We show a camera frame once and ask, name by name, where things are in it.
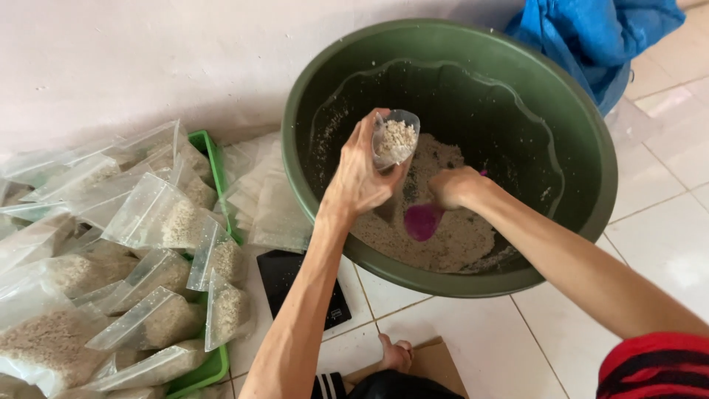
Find person's left hand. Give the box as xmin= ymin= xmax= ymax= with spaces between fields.
xmin=321 ymin=108 xmax=414 ymax=218

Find person's right hand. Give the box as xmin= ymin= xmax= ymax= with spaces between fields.
xmin=427 ymin=166 xmax=491 ymax=212

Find pink plastic scoop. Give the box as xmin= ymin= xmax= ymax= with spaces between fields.
xmin=403 ymin=169 xmax=489 ymax=243

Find clear plastic bag with grain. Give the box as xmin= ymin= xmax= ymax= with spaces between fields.
xmin=371 ymin=109 xmax=421 ymax=172

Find heap of pale grain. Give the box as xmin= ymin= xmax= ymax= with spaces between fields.
xmin=311 ymin=105 xmax=500 ymax=276

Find large green plastic basin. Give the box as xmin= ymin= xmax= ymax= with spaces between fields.
xmin=281 ymin=18 xmax=619 ymax=299

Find person's bare foot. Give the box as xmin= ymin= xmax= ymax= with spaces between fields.
xmin=378 ymin=333 xmax=414 ymax=375

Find brown cardboard piece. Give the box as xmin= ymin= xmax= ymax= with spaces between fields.
xmin=342 ymin=336 xmax=470 ymax=399

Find stack of empty clear bags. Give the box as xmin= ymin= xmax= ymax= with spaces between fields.
xmin=220 ymin=132 xmax=314 ymax=254

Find black digital scale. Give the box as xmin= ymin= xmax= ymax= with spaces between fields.
xmin=256 ymin=249 xmax=353 ymax=332

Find black shorts with white stripes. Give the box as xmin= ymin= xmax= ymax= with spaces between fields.
xmin=310 ymin=369 xmax=466 ymax=399

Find blue plastic sack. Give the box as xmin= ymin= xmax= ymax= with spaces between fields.
xmin=504 ymin=0 xmax=687 ymax=117

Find red black striped sleeve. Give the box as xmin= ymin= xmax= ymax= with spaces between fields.
xmin=596 ymin=332 xmax=709 ymax=399

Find green plastic tray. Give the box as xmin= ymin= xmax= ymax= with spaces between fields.
xmin=165 ymin=130 xmax=245 ymax=399

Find pile of filled clear bags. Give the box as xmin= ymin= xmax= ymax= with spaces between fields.
xmin=0 ymin=119 xmax=257 ymax=399

